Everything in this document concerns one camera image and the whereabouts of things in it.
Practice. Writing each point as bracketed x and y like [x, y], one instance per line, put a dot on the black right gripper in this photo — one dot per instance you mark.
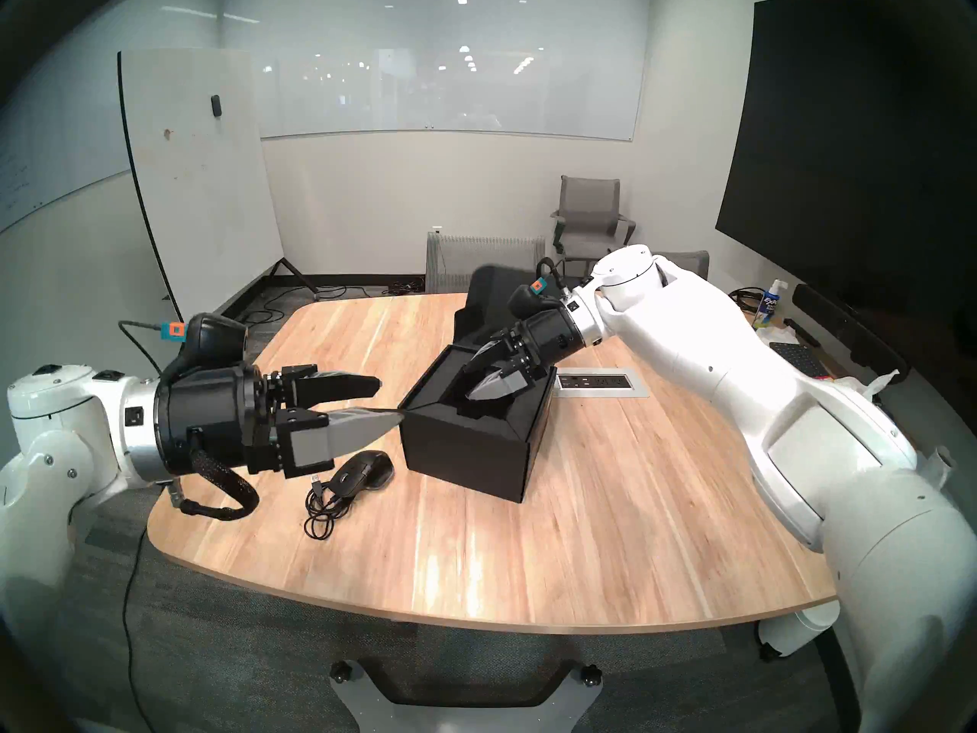
[549, 338]

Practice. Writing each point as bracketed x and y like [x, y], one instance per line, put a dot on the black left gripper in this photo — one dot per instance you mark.
[214, 426]

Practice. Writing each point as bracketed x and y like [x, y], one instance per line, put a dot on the black computer mouse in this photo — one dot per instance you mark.
[365, 470]

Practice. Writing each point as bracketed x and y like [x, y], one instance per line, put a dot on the black cardboard box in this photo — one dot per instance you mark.
[465, 449]

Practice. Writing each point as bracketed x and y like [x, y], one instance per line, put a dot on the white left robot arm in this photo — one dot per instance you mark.
[69, 449]

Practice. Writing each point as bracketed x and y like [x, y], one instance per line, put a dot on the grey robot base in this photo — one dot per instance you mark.
[465, 712]

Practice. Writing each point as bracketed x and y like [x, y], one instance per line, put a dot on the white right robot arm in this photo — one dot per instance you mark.
[763, 388]

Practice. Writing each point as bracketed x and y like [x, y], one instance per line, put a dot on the colourful floral tissue box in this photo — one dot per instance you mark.
[878, 380]

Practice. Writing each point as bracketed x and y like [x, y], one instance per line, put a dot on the silver table power grommet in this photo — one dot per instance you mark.
[607, 382]

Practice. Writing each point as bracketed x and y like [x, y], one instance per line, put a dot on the grey mesh office chair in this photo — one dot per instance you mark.
[694, 264]
[458, 262]

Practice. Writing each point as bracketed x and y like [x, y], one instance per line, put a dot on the grey office chair with armrests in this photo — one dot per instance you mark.
[588, 212]

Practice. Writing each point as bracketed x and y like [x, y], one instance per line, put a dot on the mobile whiteboard on stand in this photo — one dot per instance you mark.
[198, 205]

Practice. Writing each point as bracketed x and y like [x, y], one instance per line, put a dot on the whiteboard cleaner spray bottle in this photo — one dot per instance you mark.
[767, 308]

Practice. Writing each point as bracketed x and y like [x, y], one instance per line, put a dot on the crumpled white tissue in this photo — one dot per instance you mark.
[775, 333]

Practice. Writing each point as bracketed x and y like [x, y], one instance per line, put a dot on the black keyboard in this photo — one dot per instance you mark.
[794, 357]

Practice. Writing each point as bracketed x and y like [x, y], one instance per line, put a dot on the black video conference bar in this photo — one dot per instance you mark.
[847, 330]

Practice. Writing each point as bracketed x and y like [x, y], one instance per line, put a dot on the white mug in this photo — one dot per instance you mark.
[940, 464]

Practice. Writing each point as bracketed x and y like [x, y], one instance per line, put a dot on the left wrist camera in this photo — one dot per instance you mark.
[214, 346]

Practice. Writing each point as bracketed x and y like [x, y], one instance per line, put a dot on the glass wall whiteboard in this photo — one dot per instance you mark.
[458, 90]

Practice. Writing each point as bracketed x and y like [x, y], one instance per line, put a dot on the wall whiteboard with writing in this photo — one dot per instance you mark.
[61, 128]

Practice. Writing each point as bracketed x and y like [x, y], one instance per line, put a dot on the large black wall display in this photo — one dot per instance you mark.
[839, 166]

